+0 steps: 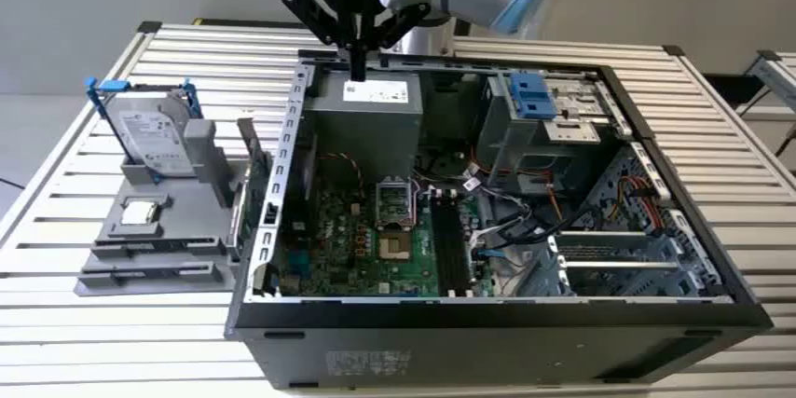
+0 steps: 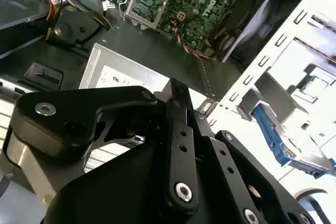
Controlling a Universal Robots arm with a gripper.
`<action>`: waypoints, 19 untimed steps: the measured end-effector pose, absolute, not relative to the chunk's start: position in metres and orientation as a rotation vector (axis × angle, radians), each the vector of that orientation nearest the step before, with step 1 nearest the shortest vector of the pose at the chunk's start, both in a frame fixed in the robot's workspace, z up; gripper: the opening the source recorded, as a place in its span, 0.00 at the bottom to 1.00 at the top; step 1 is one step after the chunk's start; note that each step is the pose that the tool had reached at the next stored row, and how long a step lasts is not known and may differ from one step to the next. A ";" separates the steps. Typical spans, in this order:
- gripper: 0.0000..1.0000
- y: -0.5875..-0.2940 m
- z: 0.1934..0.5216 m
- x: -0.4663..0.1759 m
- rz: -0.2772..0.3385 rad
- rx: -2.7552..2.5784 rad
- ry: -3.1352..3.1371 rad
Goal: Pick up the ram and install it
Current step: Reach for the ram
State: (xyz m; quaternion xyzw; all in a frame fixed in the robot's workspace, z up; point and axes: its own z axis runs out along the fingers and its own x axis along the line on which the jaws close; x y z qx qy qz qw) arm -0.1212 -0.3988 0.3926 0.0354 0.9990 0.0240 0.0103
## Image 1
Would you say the metal slat side table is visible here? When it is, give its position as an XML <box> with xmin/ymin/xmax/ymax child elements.
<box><xmin>736</xmin><ymin>49</ymin><xmax>796</xmax><ymax>157</ymax></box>

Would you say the metal socket cover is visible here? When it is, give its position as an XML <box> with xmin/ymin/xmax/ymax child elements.
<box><xmin>374</xmin><ymin>175</ymin><xmax>416</xmax><ymax>227</ymax></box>

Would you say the green motherboard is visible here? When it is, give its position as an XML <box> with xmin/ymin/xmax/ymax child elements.
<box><xmin>278</xmin><ymin>155</ymin><xmax>498</xmax><ymax>299</ymax></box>

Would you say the blue plastic bay latch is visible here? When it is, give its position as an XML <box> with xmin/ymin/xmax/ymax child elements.
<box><xmin>506</xmin><ymin>71</ymin><xmax>556</xmax><ymax>120</ymax></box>

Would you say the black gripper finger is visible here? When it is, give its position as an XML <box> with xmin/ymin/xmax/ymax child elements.
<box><xmin>358</xmin><ymin>3</ymin><xmax>432</xmax><ymax>82</ymax></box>
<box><xmin>280</xmin><ymin>0</ymin><xmax>361</xmax><ymax>82</ymax></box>

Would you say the twisted red black wire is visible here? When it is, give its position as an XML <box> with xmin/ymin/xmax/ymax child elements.
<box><xmin>317</xmin><ymin>152</ymin><xmax>368</xmax><ymax>199</ymax></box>

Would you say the blue disk carrier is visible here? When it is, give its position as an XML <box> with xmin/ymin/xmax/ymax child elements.
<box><xmin>82</xmin><ymin>75</ymin><xmax>206</xmax><ymax>180</ymax></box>

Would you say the CPU socket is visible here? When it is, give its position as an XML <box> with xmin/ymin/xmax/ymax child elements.
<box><xmin>376</xmin><ymin>225</ymin><xmax>417</xmax><ymax>263</ymax></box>

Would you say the black case fan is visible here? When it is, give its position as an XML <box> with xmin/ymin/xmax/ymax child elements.
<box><xmin>289</xmin><ymin>132</ymin><xmax>322</xmax><ymax>206</ymax></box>

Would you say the flat orange data wire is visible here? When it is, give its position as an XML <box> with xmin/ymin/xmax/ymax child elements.
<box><xmin>612</xmin><ymin>175</ymin><xmax>665</xmax><ymax>237</ymax></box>

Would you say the thin orange wire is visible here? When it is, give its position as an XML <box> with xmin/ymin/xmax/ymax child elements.
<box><xmin>544</xmin><ymin>169</ymin><xmax>564</xmax><ymax>222</ymax></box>

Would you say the perforated metal disk bay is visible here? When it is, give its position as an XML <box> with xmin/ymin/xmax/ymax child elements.
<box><xmin>546</xmin><ymin>228</ymin><xmax>732</xmax><ymax>299</ymax></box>

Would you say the grey power supply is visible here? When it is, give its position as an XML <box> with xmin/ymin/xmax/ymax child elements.
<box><xmin>306</xmin><ymin>69</ymin><xmax>425</xmax><ymax>175</ymax></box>

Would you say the green graphics card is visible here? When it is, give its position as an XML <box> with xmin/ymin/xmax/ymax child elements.
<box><xmin>226</xmin><ymin>117</ymin><xmax>274</xmax><ymax>259</ymax></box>

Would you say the black wire bundle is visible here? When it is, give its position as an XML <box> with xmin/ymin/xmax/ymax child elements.
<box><xmin>484</xmin><ymin>201</ymin><xmax>601</xmax><ymax>250</ymax></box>

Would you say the silver CPU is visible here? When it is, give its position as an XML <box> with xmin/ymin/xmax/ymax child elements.
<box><xmin>120</xmin><ymin>199</ymin><xmax>161</xmax><ymax>225</ymax></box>

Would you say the black RAM slot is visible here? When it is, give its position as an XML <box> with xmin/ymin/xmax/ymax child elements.
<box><xmin>430</xmin><ymin>189</ymin><xmax>460</xmax><ymax>297</ymax></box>
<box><xmin>445</xmin><ymin>189</ymin><xmax>476</xmax><ymax>297</ymax></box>

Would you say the silver hard disk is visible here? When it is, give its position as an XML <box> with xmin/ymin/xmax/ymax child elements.
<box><xmin>98</xmin><ymin>89</ymin><xmax>197</xmax><ymax>179</ymax></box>

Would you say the grey parts rack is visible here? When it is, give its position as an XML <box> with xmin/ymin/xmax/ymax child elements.
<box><xmin>73</xmin><ymin>118</ymin><xmax>274</xmax><ymax>297</ymax></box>

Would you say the black PC case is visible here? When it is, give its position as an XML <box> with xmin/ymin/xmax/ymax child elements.
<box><xmin>222</xmin><ymin>48</ymin><xmax>776</xmax><ymax>391</ymax></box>

